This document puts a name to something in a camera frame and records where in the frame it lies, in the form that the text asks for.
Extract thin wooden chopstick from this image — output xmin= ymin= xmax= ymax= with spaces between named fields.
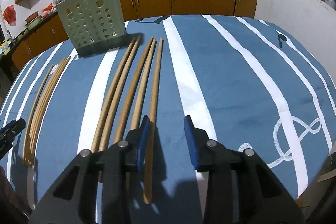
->
xmin=23 ymin=58 xmax=65 ymax=160
xmin=24 ymin=57 xmax=68 ymax=162
xmin=26 ymin=57 xmax=70 ymax=165

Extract dark thin chopstick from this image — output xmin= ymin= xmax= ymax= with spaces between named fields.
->
xmin=22 ymin=64 xmax=54 ymax=162

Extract blue white striped tablecloth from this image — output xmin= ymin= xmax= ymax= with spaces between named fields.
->
xmin=1 ymin=15 xmax=335 ymax=223

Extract stacked bowls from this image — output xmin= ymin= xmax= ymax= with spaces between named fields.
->
xmin=25 ymin=11 xmax=42 ymax=31

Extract red plastic bag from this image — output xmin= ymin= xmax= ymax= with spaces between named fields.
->
xmin=3 ymin=5 xmax=17 ymax=26

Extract green perforated utensil holder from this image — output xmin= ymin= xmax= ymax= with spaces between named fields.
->
xmin=56 ymin=0 xmax=127 ymax=57

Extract wooden base cabinets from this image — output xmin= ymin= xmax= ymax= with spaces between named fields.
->
xmin=9 ymin=0 xmax=257 ymax=70

